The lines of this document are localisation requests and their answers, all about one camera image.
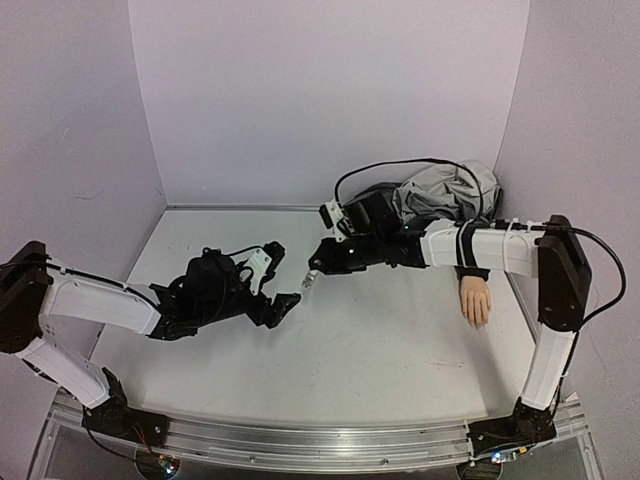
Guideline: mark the mannequin hand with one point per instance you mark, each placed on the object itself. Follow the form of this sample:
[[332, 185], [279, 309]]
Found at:
[[475, 301]]

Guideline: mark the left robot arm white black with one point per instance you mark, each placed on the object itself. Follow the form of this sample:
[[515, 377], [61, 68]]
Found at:
[[213, 288]]

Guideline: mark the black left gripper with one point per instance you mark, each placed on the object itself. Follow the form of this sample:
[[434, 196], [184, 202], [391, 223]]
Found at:
[[261, 316]]

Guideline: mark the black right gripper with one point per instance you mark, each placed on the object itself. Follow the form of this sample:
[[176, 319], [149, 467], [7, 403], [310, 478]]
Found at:
[[329, 256]]

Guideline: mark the small nail polish bottle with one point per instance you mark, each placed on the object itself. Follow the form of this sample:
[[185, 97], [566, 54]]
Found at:
[[309, 279]]

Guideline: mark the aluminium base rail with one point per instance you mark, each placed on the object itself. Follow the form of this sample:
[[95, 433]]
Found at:
[[330, 449]]

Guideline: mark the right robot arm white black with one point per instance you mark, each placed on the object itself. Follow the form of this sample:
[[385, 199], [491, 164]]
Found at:
[[369, 232]]

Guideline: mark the grey crumpled cloth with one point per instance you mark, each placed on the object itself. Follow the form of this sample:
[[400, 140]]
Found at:
[[452, 192]]

